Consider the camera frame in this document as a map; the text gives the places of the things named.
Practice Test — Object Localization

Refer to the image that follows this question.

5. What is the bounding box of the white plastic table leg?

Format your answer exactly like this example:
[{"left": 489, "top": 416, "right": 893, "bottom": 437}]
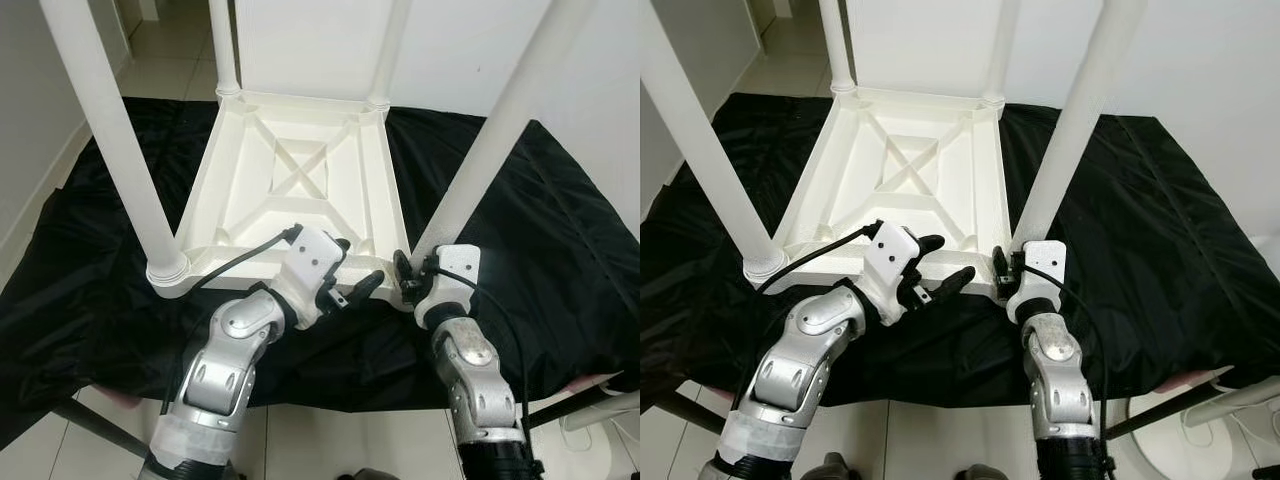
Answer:
[
  {"left": 38, "top": 0, "right": 191, "bottom": 289},
  {"left": 408, "top": 0, "right": 601, "bottom": 263},
  {"left": 640, "top": 0, "right": 786, "bottom": 281},
  {"left": 818, "top": 0, "right": 857, "bottom": 96},
  {"left": 980, "top": 0, "right": 1023, "bottom": 106},
  {"left": 207, "top": 0, "right": 243, "bottom": 99},
  {"left": 365, "top": 0, "right": 413, "bottom": 109},
  {"left": 1010, "top": 0, "right": 1149, "bottom": 251}
]

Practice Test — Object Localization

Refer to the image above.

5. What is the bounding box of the black fabric table cover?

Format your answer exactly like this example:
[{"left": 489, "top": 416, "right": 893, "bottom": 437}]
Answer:
[
  {"left": 0, "top": 95, "right": 641, "bottom": 446},
  {"left": 640, "top": 92, "right": 1280, "bottom": 411}
]

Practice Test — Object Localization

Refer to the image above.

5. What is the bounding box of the dark metal table leg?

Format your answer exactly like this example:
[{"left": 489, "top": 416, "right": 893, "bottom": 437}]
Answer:
[
  {"left": 45, "top": 398, "right": 151, "bottom": 461},
  {"left": 655, "top": 390, "right": 726, "bottom": 436},
  {"left": 1105, "top": 375, "right": 1236, "bottom": 441},
  {"left": 525, "top": 385, "right": 626, "bottom": 431}
]

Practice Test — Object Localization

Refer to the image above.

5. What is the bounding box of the white floor fan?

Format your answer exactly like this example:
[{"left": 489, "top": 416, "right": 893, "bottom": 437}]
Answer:
[
  {"left": 560, "top": 385, "right": 641, "bottom": 480},
  {"left": 1125, "top": 235, "right": 1280, "bottom": 480}
]

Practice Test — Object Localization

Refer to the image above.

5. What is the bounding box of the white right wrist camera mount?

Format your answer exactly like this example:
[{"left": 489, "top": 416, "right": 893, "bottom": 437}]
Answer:
[
  {"left": 1005, "top": 240, "right": 1068, "bottom": 323},
  {"left": 412, "top": 245, "right": 483, "bottom": 329}
]

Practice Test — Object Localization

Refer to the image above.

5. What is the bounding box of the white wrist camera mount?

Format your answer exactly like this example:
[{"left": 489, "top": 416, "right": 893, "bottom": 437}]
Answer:
[
  {"left": 270, "top": 225, "right": 351, "bottom": 329},
  {"left": 862, "top": 222, "right": 923, "bottom": 326},
  {"left": 412, "top": 245, "right": 483, "bottom": 329},
  {"left": 1005, "top": 240, "right": 1068, "bottom": 323}
]

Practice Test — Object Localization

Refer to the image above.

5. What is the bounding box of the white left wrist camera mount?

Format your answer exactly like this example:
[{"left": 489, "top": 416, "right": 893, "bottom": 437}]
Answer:
[
  {"left": 270, "top": 225, "right": 351, "bottom": 329},
  {"left": 862, "top": 222, "right": 923, "bottom": 326}
]

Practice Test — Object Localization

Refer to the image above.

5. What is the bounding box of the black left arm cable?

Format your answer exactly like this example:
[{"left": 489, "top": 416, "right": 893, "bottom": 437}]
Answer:
[
  {"left": 185, "top": 225, "right": 304, "bottom": 296},
  {"left": 755, "top": 220, "right": 886, "bottom": 296}
]

